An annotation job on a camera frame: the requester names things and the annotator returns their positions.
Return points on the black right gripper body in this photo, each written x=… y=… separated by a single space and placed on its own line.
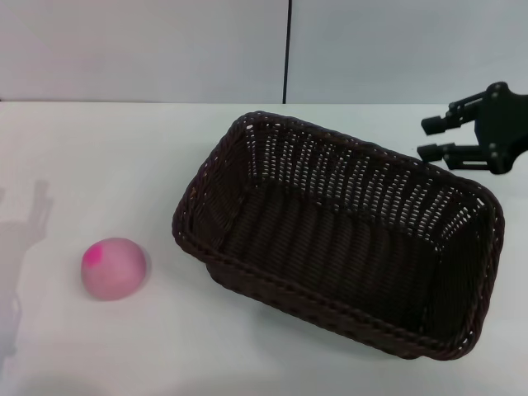
x=505 y=128

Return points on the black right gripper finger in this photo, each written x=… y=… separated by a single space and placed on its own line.
x=462 y=156
x=458 y=115

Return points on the dark brown woven basket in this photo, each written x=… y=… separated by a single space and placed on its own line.
x=330 y=247

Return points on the pink peach-shaped soft ball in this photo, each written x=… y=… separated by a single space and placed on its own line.
x=117 y=272

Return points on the black vertical wall strip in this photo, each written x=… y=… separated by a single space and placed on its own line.
x=286 y=49

